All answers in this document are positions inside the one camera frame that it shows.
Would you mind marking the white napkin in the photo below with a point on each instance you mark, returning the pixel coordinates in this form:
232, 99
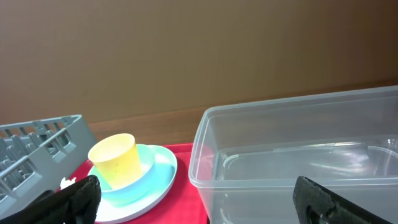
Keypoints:
67, 182

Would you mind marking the yellow plastic cup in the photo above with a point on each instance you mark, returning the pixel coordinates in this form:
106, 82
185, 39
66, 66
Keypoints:
117, 160

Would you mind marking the red plastic tray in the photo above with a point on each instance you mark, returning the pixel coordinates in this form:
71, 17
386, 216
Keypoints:
182, 204

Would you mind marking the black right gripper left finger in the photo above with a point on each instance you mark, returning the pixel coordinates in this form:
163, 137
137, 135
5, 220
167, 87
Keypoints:
77, 203

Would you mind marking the light blue plate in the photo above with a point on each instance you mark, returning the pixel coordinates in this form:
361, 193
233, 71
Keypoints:
166, 164

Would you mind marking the clear plastic bin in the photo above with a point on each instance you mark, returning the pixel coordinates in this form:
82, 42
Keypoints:
247, 157

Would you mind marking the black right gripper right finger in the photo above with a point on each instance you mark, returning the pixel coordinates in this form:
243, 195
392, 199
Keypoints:
315, 204

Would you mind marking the grey dishwasher rack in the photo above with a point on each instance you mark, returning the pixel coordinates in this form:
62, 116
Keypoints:
37, 155

